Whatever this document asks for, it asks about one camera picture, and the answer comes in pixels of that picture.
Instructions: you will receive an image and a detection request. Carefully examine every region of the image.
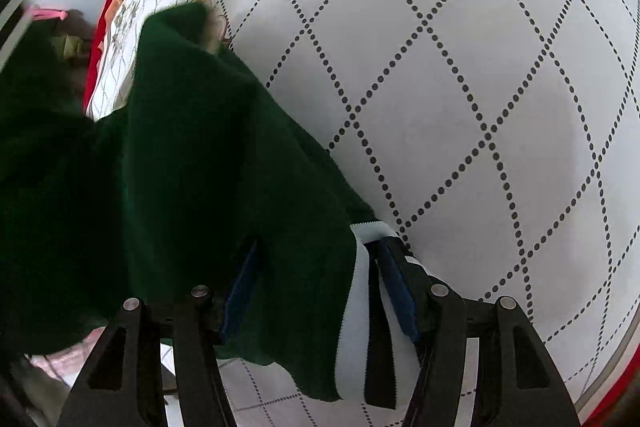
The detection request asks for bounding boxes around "green white varsity jacket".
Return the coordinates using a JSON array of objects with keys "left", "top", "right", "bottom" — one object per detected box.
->
[{"left": 0, "top": 0, "right": 423, "bottom": 410}]

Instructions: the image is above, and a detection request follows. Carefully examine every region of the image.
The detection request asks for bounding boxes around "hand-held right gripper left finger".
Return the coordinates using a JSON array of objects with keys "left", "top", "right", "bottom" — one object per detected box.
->
[{"left": 55, "top": 241, "right": 261, "bottom": 427}]

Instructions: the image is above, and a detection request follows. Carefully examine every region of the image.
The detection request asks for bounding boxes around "bright pink garment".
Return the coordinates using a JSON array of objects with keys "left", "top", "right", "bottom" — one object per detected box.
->
[{"left": 27, "top": 6, "right": 68, "bottom": 22}]

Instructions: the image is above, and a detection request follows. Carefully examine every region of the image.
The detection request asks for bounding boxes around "white diamond-pattern sheet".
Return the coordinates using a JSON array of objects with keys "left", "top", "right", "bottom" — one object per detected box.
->
[{"left": 85, "top": 0, "right": 640, "bottom": 427}]

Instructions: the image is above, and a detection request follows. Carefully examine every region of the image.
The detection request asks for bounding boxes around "olive puffer jacket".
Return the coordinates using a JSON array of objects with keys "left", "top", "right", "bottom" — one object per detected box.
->
[{"left": 50, "top": 34, "right": 93, "bottom": 64}]

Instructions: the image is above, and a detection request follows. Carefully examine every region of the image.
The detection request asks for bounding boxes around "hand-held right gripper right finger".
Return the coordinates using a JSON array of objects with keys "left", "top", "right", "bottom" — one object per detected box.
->
[{"left": 365, "top": 234, "right": 583, "bottom": 427}]

